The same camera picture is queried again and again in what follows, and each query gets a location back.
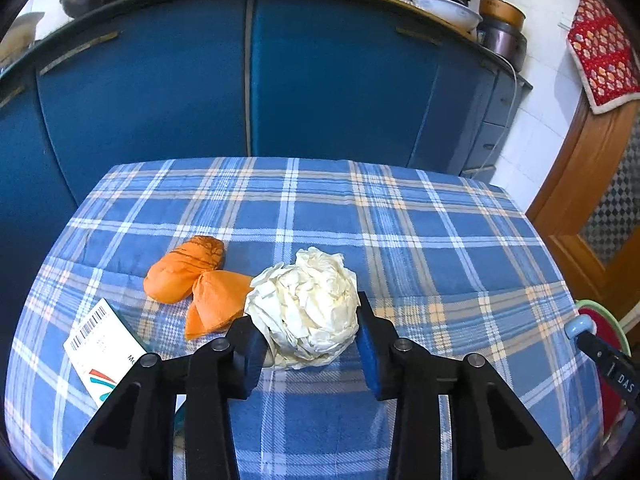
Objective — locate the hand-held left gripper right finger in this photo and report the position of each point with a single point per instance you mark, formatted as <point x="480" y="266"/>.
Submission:
<point x="372" y="365"/>

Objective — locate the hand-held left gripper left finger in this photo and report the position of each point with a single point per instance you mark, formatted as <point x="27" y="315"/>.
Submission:
<point x="254" y="362"/>

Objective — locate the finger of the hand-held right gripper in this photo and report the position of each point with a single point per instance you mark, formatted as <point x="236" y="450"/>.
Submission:
<point x="587" y="342"/>

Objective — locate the cream paper ball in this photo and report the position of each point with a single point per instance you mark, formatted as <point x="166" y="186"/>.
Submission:
<point x="305" y="305"/>

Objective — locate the red stool with green rim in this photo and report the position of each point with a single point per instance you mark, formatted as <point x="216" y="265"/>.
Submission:
<point x="607" y="330"/>

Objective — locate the orange cloth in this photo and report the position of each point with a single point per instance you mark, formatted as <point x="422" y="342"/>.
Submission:
<point x="175" y="275"/>

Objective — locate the blue plaid tablecloth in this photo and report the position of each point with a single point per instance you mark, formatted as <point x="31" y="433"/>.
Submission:
<point x="400" y="240"/>

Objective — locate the wooden door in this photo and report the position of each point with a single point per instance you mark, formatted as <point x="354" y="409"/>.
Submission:
<point x="565" y="210"/>

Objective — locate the white medicine box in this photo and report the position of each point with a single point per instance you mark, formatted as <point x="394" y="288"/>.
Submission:
<point x="100" y="340"/>

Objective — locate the red crocheted cloth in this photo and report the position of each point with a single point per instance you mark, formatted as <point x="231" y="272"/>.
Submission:
<point x="605" y="55"/>

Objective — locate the blue kitchen cabinet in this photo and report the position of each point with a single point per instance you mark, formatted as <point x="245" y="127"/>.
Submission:
<point x="325" y="75"/>

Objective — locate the dark metal pot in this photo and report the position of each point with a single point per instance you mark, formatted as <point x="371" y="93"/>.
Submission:
<point x="505" y="45"/>

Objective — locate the brown round pot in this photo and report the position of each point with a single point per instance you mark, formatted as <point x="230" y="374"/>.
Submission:
<point x="502" y="10"/>

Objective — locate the white enamel basin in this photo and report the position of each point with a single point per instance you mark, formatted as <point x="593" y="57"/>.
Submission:
<point x="450" y="12"/>

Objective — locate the beige bag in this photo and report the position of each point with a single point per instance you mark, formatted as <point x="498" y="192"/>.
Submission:
<point x="22" y="35"/>

